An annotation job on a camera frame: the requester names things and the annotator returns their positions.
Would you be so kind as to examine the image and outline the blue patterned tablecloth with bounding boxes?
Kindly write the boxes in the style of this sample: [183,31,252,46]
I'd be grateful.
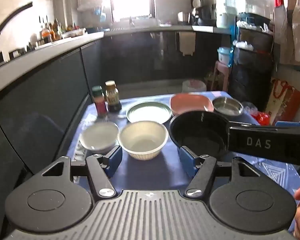
[66,91,300,233]

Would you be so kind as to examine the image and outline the beige hanging apron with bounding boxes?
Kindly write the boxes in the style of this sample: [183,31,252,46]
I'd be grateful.
[274,0,300,66]

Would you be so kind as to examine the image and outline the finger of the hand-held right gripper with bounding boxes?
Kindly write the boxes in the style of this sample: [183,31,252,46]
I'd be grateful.
[225,120,280,131]

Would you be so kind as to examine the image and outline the dark kitchen counter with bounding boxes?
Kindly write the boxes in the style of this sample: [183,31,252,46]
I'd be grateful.
[0,24,238,240]

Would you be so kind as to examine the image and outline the brown sauce bottle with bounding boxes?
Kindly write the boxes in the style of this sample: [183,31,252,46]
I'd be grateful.
[105,80,122,113]

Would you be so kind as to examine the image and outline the white water dispenser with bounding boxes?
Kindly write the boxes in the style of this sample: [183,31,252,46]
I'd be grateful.
[215,0,242,29]

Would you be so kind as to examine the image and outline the black bowl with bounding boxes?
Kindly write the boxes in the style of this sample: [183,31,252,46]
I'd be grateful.
[168,110,232,159]

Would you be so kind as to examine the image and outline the green-capped red spice bottle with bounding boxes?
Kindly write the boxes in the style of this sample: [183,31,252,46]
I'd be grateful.
[91,85,108,118]

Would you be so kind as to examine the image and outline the row of condiment bottles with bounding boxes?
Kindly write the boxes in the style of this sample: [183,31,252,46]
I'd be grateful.
[27,15,81,48]

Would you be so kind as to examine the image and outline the white bowl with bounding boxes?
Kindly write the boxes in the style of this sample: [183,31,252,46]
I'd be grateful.
[79,121,120,155]

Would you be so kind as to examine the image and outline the pink plastic stool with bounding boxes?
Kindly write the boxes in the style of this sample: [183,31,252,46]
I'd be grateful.
[213,60,232,92]

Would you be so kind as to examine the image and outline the pink square plate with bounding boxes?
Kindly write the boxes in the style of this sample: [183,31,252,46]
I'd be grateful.
[169,92,215,117]

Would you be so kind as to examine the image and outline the stainless steel bowl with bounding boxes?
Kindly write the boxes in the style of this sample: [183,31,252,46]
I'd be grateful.
[212,96,245,117]

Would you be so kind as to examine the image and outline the black drawer cabinet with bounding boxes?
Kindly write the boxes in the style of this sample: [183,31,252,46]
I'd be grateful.
[228,12,276,106]

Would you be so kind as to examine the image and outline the beige hanging bag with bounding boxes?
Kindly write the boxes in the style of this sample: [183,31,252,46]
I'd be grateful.
[178,32,196,56]

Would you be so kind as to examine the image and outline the cream ribbed bowl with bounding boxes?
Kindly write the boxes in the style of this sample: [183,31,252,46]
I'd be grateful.
[117,121,169,161]

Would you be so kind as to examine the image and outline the red plastic bag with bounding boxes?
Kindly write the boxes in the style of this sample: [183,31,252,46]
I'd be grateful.
[251,111,271,126]

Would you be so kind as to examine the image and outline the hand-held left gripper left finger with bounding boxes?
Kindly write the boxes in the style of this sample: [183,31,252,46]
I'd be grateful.
[42,145,123,199]

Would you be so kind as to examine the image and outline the red paper gift bag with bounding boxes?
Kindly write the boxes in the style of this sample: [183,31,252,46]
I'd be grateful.
[265,78,300,126]

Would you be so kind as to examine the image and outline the white lidded bucket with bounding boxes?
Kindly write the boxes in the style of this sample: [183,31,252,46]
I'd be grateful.
[217,46,232,66]

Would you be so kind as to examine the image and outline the green-rimmed white plate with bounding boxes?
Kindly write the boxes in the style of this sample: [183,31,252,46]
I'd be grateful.
[126,101,173,124]

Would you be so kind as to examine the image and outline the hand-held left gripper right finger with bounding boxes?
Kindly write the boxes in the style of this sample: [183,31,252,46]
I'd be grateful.
[179,145,262,198]

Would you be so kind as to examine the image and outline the black coffee maker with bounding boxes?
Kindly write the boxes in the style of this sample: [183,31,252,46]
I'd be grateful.
[192,5,216,26]

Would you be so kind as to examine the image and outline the trash bin with pink liner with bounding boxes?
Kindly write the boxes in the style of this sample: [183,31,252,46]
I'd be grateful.
[182,79,207,94]

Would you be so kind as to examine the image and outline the white power strip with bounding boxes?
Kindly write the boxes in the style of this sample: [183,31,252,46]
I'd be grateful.
[74,140,89,162]

